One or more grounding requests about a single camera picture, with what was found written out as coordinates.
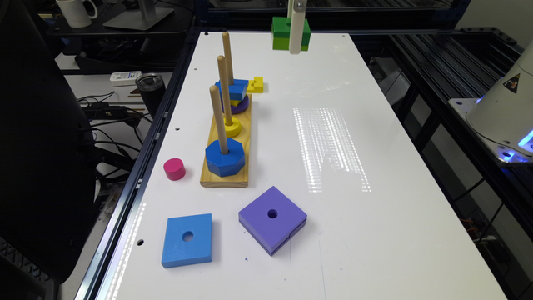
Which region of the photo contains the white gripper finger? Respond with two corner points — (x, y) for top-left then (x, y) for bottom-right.
(288, 0), (307, 54)

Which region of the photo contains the green square block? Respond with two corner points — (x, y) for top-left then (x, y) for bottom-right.
(271, 17), (311, 51)

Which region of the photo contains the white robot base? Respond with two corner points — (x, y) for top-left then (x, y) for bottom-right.
(448, 45), (532, 164)

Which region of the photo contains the small yellow notched block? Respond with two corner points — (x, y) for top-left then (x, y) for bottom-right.
(247, 77), (264, 93)

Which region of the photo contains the small blue square block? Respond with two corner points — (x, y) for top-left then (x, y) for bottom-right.
(228, 79), (249, 101)

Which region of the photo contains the blue octagon block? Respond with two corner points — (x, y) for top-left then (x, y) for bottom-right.
(205, 138), (246, 177)

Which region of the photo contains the pink cylinder block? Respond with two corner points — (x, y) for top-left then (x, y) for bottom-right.
(163, 158), (186, 181)

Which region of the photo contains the large purple square block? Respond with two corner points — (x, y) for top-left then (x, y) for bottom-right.
(238, 186), (307, 256)

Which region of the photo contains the large blue square block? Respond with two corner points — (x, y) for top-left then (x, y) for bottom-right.
(162, 213), (212, 268)

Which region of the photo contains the rear wooden peg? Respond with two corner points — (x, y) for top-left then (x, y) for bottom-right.
(222, 32), (234, 85)

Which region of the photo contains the wooden peg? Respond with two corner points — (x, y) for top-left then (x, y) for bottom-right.
(209, 85), (229, 155)
(222, 32), (234, 85)
(217, 55), (233, 126)

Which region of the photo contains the middle wooden peg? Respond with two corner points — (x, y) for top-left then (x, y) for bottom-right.
(217, 55), (233, 126)

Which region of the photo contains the purple round disc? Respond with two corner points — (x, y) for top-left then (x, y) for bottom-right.
(229, 94), (250, 114)

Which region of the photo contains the front wooden peg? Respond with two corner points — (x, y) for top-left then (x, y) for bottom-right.
(209, 85), (229, 155)

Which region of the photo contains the silver monitor stand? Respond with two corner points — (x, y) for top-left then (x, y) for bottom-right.
(103, 0), (174, 31)

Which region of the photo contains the black tumbler cup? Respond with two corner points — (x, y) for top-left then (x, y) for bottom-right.
(135, 73), (166, 117)

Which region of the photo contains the wooden peg base board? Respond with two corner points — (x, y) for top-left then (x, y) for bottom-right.
(200, 93), (252, 188)

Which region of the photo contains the white remote device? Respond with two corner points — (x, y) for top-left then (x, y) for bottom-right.
(109, 71), (142, 87)

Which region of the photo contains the white mug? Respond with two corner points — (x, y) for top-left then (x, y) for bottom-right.
(56, 0), (98, 28)

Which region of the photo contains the black office chair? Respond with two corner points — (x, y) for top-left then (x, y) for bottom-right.
(1, 1), (95, 283)

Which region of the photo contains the yellow ring block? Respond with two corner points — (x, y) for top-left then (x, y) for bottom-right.
(224, 117), (242, 138)

